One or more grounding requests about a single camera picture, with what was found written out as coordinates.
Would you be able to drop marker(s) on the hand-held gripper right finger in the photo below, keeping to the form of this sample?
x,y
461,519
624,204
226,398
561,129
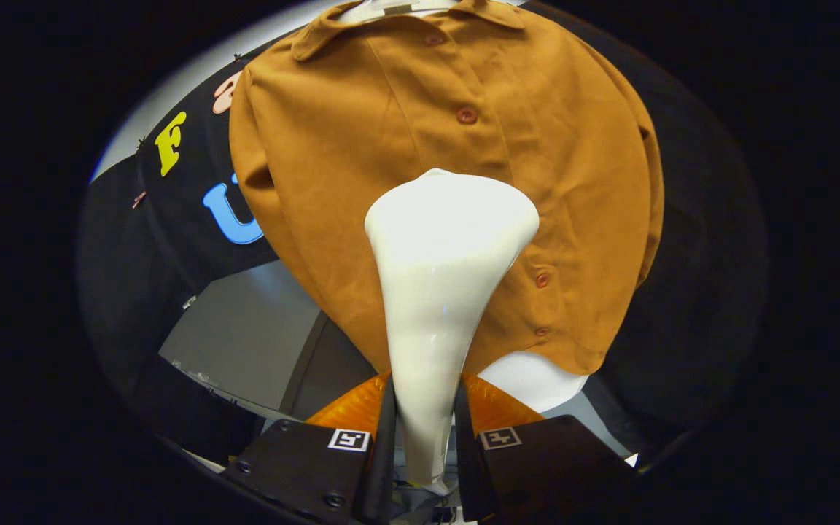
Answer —
x,y
465,452

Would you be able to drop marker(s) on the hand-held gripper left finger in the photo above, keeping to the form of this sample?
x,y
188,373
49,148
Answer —
x,y
385,452

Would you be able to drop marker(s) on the white garment steamer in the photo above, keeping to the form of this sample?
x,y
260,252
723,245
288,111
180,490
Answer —
x,y
449,255

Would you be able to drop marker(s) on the orange button-up shirt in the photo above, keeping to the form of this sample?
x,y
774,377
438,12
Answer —
x,y
362,146

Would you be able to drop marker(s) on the white mannequin torso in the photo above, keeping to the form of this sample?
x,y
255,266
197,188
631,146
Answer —
x,y
529,383

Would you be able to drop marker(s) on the small white clip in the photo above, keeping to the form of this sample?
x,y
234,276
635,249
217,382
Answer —
x,y
189,300

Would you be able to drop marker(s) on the black backdrop cloth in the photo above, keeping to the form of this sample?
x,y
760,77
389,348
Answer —
x,y
172,219

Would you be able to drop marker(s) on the small red clip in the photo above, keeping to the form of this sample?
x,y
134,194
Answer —
x,y
139,198

